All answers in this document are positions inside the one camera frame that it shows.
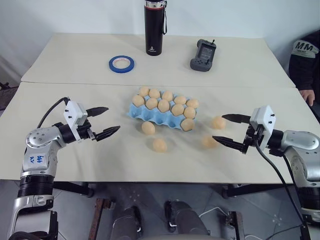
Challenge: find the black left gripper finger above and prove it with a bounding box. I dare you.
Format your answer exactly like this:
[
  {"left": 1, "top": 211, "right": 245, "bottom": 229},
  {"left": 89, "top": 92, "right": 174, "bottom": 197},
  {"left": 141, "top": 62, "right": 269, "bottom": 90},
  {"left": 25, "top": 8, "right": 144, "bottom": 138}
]
[
  {"left": 93, "top": 125, "right": 122, "bottom": 143},
  {"left": 86, "top": 106, "right": 110, "bottom": 118}
]

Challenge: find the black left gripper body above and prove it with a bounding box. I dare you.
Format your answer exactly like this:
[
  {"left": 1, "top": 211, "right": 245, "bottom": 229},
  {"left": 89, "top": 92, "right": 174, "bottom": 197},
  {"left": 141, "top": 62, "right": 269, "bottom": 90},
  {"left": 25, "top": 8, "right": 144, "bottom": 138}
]
[{"left": 76, "top": 121, "right": 98, "bottom": 143}]

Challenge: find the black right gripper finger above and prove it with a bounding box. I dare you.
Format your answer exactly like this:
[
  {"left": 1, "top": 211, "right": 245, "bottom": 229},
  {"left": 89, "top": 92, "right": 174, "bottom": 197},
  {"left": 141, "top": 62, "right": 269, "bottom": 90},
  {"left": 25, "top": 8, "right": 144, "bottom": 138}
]
[
  {"left": 221, "top": 113, "right": 252, "bottom": 124},
  {"left": 211, "top": 135, "right": 245, "bottom": 151}
]

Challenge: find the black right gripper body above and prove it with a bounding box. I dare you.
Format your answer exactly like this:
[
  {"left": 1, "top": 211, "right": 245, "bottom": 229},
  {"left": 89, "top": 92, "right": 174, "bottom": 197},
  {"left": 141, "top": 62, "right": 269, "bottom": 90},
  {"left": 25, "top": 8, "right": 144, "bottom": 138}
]
[{"left": 240, "top": 122, "right": 264, "bottom": 154}]

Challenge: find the blue egg tray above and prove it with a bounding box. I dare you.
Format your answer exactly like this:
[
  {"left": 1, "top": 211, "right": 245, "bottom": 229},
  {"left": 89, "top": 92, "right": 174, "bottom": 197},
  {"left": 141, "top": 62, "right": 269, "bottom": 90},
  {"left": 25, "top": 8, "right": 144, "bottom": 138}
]
[{"left": 125, "top": 97, "right": 199, "bottom": 132}]

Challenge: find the person's bare hand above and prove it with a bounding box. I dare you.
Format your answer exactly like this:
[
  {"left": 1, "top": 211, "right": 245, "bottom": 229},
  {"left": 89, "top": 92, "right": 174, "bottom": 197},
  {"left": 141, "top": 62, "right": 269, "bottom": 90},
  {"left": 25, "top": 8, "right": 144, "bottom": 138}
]
[{"left": 299, "top": 88, "right": 316, "bottom": 107}]

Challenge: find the blue tape roll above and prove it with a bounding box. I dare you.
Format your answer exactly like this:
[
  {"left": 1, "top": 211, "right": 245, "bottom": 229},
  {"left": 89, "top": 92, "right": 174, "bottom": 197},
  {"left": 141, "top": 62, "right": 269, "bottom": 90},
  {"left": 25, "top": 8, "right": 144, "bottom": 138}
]
[{"left": 108, "top": 55, "right": 136, "bottom": 74}]

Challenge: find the black table leg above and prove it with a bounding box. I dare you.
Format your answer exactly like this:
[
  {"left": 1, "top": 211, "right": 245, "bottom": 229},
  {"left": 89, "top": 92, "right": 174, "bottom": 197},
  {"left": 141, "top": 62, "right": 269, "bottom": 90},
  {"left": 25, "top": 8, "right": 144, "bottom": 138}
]
[
  {"left": 221, "top": 183, "right": 296, "bottom": 199},
  {"left": 52, "top": 181, "right": 95, "bottom": 199}
]

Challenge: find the white label with blue writing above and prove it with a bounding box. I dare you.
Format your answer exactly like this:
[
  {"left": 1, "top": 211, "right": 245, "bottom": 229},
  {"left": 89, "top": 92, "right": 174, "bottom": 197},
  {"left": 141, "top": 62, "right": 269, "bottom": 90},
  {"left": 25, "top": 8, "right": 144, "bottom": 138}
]
[{"left": 22, "top": 148, "right": 49, "bottom": 172}]

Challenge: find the grey handheld remote controller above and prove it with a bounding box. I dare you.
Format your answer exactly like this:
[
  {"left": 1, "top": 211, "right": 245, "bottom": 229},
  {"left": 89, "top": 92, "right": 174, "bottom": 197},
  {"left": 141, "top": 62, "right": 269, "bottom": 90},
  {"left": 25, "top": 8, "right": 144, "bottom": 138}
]
[{"left": 189, "top": 38, "right": 218, "bottom": 72}]

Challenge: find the person in dark jacket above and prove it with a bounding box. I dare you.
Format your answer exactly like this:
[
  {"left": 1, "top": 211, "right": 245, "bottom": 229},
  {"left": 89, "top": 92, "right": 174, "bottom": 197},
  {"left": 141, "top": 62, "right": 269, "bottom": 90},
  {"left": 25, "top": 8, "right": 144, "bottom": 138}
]
[{"left": 288, "top": 30, "right": 320, "bottom": 109}]

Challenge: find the dark object beside table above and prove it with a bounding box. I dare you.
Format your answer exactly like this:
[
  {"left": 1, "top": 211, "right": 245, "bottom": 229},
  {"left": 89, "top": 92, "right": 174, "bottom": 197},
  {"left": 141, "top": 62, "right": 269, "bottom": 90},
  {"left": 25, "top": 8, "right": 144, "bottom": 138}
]
[{"left": 0, "top": 81, "right": 19, "bottom": 112}]

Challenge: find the dark rounded shape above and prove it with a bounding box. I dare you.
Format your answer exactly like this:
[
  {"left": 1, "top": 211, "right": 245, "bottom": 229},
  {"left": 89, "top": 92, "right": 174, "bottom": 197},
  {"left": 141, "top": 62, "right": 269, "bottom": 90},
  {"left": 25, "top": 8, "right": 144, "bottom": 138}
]
[
  {"left": 112, "top": 205, "right": 143, "bottom": 240},
  {"left": 163, "top": 199, "right": 210, "bottom": 240}
]

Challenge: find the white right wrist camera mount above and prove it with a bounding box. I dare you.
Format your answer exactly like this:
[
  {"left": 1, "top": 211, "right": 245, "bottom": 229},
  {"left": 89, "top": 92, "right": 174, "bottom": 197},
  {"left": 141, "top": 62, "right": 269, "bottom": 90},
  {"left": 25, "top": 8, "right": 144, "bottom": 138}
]
[{"left": 249, "top": 104, "right": 276, "bottom": 149}]

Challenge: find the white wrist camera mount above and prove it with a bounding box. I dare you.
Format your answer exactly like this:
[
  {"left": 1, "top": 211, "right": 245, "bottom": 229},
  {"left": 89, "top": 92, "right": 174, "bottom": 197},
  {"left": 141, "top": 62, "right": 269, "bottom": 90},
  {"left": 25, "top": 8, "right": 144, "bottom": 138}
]
[
  {"left": 62, "top": 100, "right": 89, "bottom": 127},
  {"left": 249, "top": 104, "right": 276, "bottom": 149}
]

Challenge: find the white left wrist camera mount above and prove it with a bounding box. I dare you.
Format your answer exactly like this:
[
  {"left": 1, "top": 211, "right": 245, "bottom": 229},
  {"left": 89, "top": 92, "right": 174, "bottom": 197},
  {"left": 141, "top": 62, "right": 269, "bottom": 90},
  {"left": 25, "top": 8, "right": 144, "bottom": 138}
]
[{"left": 62, "top": 100, "right": 89, "bottom": 127}]

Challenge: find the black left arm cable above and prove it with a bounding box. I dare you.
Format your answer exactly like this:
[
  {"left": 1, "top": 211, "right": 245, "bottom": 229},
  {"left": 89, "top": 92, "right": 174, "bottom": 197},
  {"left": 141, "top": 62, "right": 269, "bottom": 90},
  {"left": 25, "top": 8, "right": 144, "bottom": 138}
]
[{"left": 36, "top": 96, "right": 70, "bottom": 129}]

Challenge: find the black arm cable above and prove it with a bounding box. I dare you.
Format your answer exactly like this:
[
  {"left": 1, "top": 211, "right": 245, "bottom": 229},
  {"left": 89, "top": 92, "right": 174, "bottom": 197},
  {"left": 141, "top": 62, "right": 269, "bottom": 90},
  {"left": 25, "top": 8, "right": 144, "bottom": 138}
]
[
  {"left": 254, "top": 141, "right": 312, "bottom": 240},
  {"left": 36, "top": 96, "right": 70, "bottom": 129}
]

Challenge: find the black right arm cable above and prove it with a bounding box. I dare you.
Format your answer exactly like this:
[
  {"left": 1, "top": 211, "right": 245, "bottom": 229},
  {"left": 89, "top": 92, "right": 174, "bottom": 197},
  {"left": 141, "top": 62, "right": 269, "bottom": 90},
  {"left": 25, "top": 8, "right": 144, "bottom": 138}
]
[{"left": 254, "top": 141, "right": 312, "bottom": 240}]

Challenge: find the white floor cable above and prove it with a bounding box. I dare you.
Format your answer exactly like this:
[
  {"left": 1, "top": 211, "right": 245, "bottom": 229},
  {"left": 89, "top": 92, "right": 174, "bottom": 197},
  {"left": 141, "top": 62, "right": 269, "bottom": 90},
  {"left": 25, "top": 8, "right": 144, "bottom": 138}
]
[{"left": 199, "top": 205, "right": 231, "bottom": 219}]

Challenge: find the rusty metal stand frame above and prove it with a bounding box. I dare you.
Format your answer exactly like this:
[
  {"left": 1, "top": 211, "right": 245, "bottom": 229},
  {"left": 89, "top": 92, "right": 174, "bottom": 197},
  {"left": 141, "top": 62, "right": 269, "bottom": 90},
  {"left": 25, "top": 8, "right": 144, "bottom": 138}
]
[
  {"left": 226, "top": 210, "right": 245, "bottom": 240},
  {"left": 92, "top": 197, "right": 112, "bottom": 240}
]

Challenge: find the black thermos bottle with strap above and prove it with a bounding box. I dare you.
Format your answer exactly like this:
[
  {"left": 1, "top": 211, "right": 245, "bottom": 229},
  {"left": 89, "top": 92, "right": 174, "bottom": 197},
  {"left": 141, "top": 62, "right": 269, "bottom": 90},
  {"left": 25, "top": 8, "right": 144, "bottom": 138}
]
[{"left": 143, "top": 0, "right": 168, "bottom": 57}]

